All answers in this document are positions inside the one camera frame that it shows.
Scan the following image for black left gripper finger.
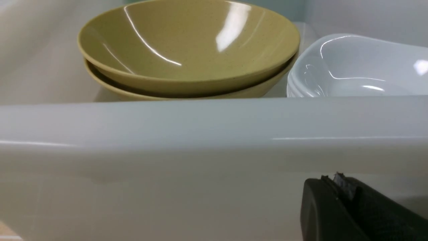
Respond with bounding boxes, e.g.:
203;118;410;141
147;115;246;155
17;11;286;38
300;172;428;241

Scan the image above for top stacked yellow bowl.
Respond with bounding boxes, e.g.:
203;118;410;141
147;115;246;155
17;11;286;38
77;0;301;97

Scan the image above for stacked yellow bowl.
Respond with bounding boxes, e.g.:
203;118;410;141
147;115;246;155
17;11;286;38
84;52;299;102
77;0;301;97

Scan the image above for bottom stacked yellow bowl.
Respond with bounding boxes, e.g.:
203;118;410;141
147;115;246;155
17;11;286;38
84;52;299;102

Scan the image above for stacked white square dishes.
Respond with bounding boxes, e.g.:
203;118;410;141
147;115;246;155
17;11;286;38
286;33;428;97

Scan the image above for large translucent white bin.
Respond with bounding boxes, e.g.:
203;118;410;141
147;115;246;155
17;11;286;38
1;0;427;241

